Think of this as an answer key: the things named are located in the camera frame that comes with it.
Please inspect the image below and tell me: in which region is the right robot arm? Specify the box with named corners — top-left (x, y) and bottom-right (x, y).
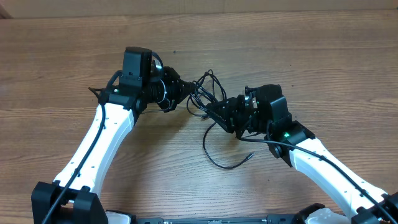
top-left (206, 85), bottom-right (397, 223)

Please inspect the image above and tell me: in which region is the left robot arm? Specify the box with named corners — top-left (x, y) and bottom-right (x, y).
top-left (31, 47), bottom-right (195, 223)

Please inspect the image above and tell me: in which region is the thin black USB cable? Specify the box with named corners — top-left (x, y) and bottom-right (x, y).
top-left (201, 121), bottom-right (256, 170)

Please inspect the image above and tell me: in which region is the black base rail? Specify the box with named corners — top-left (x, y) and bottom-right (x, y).
top-left (132, 214), bottom-right (297, 224)

